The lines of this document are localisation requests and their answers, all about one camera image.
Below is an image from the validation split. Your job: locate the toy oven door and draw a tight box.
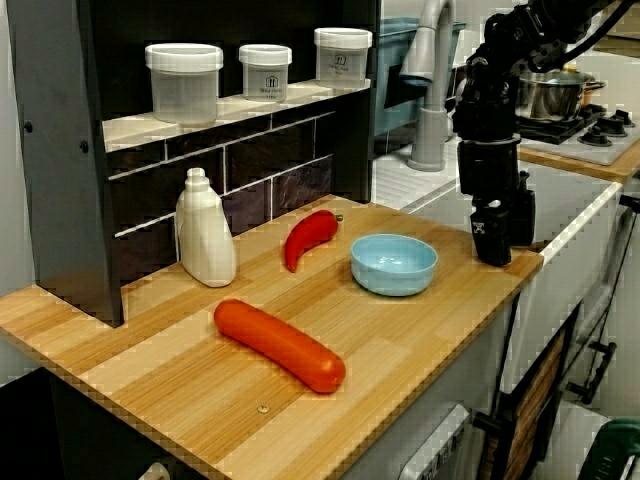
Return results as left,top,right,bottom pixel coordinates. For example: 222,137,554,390
472,299,584,480

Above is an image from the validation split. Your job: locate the red toy chili pepper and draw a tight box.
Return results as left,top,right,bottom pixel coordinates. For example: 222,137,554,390
283,209,345,274

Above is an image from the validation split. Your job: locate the toy stove top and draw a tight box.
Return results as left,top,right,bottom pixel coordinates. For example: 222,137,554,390
517,104,640,167

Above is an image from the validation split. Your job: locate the grey toy faucet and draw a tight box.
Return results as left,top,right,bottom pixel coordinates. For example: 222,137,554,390
399,0,460,172

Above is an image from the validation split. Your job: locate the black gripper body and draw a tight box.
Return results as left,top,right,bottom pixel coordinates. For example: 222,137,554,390
457,137,522,202

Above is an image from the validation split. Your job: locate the dark toy kitchen shelf unit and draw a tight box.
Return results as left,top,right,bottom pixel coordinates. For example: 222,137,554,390
5,0,385,330

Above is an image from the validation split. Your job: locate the black oven handle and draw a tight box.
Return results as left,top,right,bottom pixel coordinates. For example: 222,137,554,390
566,341,618,405

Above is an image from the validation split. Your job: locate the light blue bowl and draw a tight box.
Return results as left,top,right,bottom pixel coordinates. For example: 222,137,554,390
349,233,440,298

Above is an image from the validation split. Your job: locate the large clear plastic jar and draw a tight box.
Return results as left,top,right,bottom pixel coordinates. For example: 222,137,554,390
144,42,225,126

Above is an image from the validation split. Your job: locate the black stove knob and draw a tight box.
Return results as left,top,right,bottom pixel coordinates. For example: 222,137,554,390
599,109,636,137
577,124,614,148

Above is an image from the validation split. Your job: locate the medium clear plastic jar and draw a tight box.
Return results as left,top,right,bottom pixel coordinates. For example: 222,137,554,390
313,27,374,87

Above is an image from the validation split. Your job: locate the white cabinet handle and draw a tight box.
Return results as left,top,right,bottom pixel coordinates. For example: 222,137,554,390
136,461,172,480

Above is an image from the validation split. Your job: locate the steel toy pot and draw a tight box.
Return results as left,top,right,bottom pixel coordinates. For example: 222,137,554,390
514,69,608,123

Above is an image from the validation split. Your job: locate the blue plastic bin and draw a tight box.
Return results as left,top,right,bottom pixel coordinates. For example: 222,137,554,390
373,17,470,137

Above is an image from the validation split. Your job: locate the small clear plastic jar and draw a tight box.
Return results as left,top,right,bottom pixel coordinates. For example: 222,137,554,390
238,43,293,103

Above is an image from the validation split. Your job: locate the green plastic object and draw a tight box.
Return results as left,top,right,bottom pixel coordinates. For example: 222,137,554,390
581,418,640,480

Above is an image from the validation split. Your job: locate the orange toy sausage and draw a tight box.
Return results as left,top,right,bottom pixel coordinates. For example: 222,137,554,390
213,298,347,395

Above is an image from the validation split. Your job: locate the white toy kitchen sink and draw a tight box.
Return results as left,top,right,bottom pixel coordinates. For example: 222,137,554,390
372,144,626,401

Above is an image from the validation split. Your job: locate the white toy detergent bottle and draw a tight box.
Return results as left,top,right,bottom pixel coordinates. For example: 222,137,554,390
174,167,238,289

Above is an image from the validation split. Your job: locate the thin black cable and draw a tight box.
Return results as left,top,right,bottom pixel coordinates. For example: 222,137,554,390
574,193,640,351

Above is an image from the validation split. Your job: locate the white toy dishwasher door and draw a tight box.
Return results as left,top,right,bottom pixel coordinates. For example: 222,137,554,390
349,402,474,480

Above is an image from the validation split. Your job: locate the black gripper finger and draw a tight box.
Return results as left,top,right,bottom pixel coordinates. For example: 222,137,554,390
471,195,514,267
509,171,538,248

